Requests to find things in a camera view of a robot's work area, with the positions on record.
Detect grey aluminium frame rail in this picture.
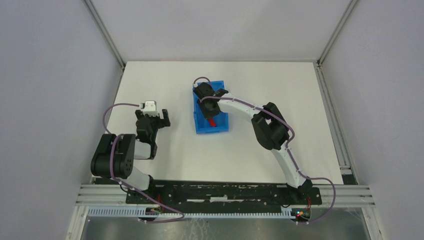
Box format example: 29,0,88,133
316,0,360,66

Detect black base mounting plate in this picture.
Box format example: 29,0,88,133
145,179,323,214

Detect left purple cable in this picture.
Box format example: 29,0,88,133
102,102,186,224

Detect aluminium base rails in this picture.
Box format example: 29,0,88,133
75,184,127,206

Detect blue plastic bin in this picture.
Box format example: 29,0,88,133
193,93,229,135

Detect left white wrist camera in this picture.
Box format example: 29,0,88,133
139,100,159,117

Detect white slotted cable duct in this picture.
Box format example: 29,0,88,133
87,206,295,220

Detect left aluminium corner post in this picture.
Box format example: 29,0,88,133
82,0,126,71

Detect red black screwdriver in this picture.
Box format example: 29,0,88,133
208,118,217,128

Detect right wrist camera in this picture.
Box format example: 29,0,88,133
193,82,215,100

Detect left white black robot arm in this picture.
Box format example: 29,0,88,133
90,109,171,191

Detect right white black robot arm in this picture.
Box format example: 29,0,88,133
193,86,313,199

